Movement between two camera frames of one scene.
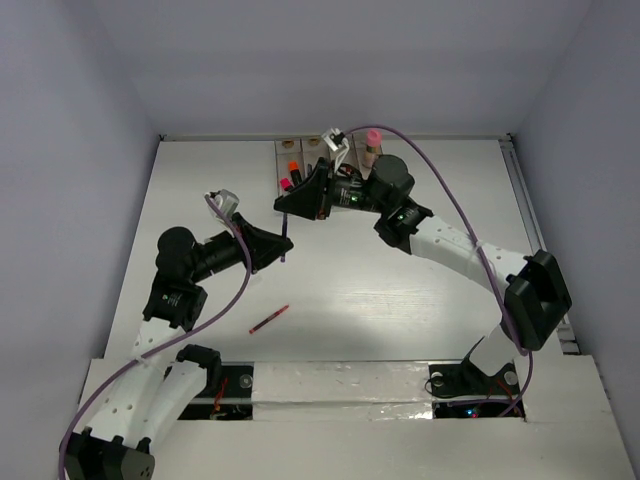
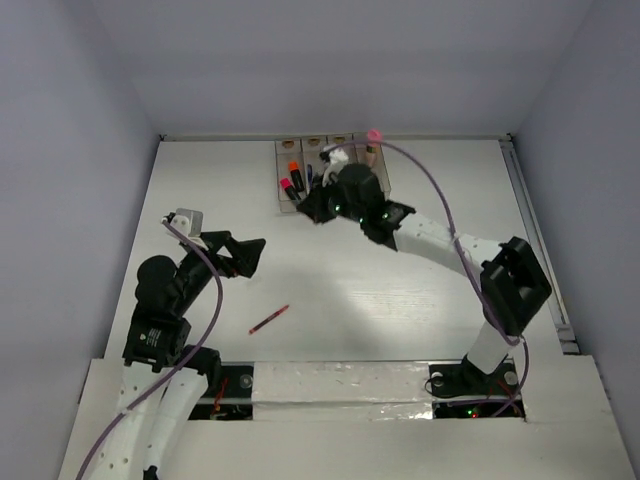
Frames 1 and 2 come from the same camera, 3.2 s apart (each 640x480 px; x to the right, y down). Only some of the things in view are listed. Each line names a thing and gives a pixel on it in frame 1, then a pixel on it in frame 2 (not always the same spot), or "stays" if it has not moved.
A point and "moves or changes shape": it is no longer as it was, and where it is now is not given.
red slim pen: x=268 y=319 stays
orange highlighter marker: x=294 y=170 stays
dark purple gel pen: x=284 y=233 moves or changes shape
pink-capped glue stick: x=374 y=147 stays
